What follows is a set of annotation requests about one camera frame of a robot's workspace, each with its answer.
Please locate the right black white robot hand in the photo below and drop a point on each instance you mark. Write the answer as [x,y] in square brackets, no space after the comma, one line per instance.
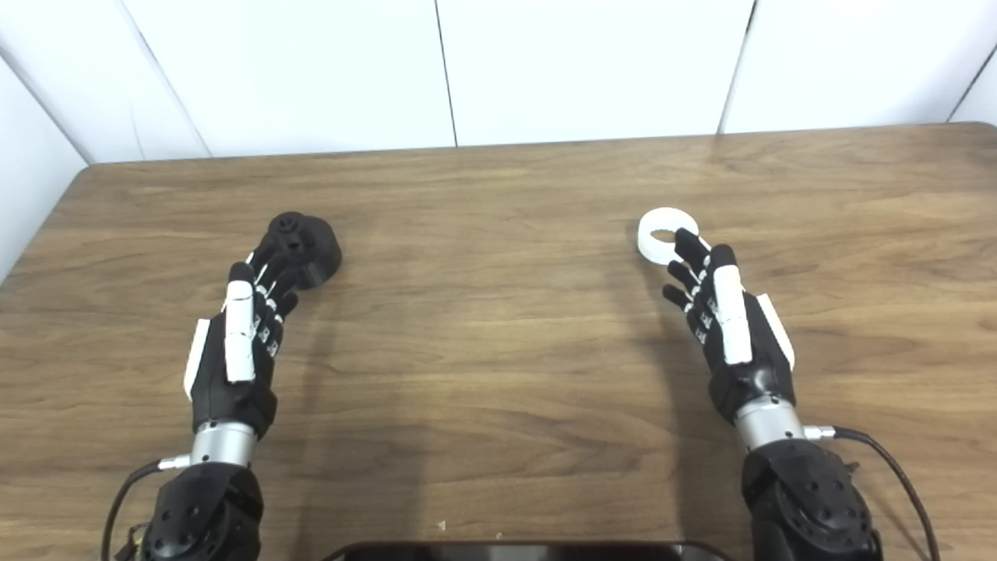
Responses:
[736,327]

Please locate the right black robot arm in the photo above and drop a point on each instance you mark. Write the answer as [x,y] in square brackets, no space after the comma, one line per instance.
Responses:
[810,506]

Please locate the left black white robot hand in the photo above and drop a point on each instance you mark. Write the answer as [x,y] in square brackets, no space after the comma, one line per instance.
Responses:
[237,343]

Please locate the round black part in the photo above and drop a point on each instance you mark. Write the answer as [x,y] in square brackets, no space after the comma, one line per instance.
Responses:
[315,248]

